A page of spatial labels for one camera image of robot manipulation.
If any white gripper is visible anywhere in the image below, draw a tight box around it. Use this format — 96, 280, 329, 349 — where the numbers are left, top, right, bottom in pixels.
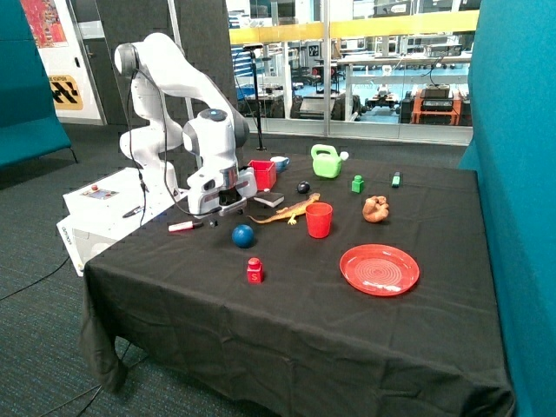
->
187, 166, 257, 228

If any blue ball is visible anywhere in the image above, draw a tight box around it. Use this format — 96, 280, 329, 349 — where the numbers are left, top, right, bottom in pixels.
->
231, 224, 255, 248

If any black white board eraser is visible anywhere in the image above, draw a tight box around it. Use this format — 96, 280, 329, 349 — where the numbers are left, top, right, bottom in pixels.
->
253, 192, 285, 208

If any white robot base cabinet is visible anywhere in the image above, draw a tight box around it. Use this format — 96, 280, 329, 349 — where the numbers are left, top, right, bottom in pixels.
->
56, 168, 186, 276

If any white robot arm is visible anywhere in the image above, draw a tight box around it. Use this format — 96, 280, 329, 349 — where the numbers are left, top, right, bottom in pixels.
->
115, 33, 257, 218

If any red square pot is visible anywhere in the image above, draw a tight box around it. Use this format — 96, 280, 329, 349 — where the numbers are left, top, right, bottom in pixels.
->
248, 160, 277, 191

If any red white marker pen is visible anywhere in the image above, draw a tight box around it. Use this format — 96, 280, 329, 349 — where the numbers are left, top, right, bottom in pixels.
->
168, 221, 203, 233

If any red salt shaker block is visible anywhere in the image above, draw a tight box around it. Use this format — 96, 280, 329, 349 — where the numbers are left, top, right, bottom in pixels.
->
247, 257, 264, 284

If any yellow orange toy lizard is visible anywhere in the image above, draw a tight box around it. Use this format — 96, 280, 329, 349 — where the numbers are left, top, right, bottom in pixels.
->
248, 193, 321, 225

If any blue white cup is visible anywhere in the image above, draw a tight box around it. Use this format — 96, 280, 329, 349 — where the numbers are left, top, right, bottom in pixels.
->
270, 156, 290, 174

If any dark blue plastic eggplant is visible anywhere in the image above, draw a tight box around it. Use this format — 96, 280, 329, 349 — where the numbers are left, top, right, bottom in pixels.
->
296, 181, 311, 195

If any black marker on cabinet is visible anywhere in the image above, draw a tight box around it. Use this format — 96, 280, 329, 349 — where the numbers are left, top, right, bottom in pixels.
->
122, 206, 145, 218

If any red plastic cup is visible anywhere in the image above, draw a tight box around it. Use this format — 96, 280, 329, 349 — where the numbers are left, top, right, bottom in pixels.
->
306, 202, 333, 239

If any green toy watering can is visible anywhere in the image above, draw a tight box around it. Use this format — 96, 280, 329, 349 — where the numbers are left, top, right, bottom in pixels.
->
311, 144, 349, 179

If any green toy block bottle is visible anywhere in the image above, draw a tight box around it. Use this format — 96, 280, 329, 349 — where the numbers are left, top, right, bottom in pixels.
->
351, 175, 364, 194

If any brown toy monkey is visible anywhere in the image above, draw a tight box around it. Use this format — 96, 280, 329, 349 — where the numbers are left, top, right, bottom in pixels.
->
362, 195, 389, 223

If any red round plate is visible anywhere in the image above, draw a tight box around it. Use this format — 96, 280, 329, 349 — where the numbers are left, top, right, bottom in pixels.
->
340, 244, 420, 297

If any green highlighter marker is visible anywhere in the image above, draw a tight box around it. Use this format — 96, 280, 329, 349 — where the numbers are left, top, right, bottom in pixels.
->
391, 171, 401, 189

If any teal sofa bench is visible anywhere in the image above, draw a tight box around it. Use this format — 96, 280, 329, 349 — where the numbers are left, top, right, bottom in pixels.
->
1, 0, 71, 169

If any teal partition panel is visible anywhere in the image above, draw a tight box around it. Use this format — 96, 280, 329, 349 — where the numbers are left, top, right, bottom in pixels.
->
460, 1, 555, 416

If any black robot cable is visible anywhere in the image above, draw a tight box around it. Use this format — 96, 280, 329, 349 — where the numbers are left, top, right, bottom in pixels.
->
125, 67, 218, 227

